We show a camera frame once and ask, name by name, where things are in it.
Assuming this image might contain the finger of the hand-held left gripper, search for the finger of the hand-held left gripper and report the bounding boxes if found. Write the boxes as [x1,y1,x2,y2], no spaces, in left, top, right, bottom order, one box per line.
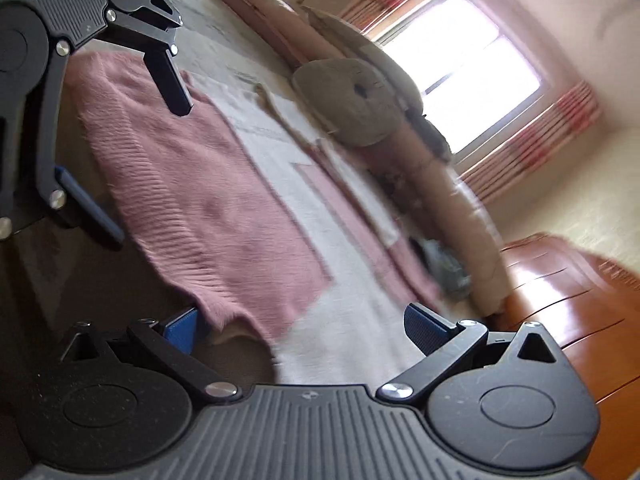
[0,37,125,250]
[102,0,194,116]

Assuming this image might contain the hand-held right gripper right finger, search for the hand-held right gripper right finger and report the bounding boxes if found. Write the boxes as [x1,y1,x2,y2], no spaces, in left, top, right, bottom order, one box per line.
[376,303,557,403]

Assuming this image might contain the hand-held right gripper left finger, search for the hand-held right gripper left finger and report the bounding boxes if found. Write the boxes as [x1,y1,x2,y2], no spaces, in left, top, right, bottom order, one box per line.
[60,307,242,407]

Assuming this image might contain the pink and white sweater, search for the pink and white sweater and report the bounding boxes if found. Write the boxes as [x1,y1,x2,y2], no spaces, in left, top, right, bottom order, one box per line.
[62,50,451,386]

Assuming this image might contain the blue baseball cap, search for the blue baseball cap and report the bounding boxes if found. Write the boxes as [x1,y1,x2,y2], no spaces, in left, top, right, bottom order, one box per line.
[410,237,473,301]

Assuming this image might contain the folded floral quilt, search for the folded floral quilt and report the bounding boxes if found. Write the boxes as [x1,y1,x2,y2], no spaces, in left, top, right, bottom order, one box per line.
[207,0,511,316]

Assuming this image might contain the wooden headboard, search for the wooden headboard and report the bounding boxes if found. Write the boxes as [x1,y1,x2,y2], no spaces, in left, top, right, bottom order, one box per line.
[500,232,640,480]

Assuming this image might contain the grey cat-face cushion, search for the grey cat-face cushion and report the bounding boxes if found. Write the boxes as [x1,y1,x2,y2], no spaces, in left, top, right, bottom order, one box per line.
[292,57,401,148]

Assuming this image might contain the grey pillow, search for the grey pillow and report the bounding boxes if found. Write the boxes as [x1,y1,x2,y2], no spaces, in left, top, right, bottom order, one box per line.
[300,5,426,116]

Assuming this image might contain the window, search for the window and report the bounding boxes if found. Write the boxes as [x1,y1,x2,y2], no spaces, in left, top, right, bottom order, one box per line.
[372,0,546,161]

